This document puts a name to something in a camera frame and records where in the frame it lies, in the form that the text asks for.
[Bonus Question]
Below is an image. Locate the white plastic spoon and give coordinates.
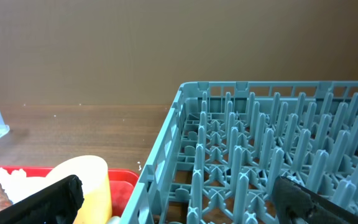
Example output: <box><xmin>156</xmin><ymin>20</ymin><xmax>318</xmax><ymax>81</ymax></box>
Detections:
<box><xmin>106</xmin><ymin>216</ymin><xmax>121</xmax><ymax>224</ymax></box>

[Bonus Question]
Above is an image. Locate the red plastic tray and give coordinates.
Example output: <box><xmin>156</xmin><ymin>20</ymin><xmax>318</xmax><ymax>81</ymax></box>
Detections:
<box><xmin>0</xmin><ymin>166</ymin><xmax>139</xmax><ymax>216</ymax></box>

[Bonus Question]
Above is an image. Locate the white tissue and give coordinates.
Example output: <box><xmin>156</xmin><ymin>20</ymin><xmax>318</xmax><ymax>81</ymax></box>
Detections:
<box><xmin>0</xmin><ymin>167</ymin><xmax>47</xmax><ymax>203</ymax></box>

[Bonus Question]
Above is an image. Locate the yellow plastic cup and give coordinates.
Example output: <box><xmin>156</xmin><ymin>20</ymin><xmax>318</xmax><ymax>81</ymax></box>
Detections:
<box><xmin>44</xmin><ymin>155</ymin><xmax>113</xmax><ymax>224</ymax></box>

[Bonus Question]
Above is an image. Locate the grey dishwasher rack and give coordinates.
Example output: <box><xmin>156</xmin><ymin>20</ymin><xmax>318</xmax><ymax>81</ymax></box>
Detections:
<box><xmin>121</xmin><ymin>81</ymin><xmax>358</xmax><ymax>223</ymax></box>

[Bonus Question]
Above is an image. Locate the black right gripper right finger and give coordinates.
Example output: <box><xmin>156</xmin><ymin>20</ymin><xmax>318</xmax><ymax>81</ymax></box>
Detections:
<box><xmin>271</xmin><ymin>176</ymin><xmax>358</xmax><ymax>224</ymax></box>

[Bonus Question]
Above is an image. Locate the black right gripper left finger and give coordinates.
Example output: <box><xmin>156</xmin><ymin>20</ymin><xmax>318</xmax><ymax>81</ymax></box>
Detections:
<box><xmin>0</xmin><ymin>175</ymin><xmax>84</xmax><ymax>224</ymax></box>

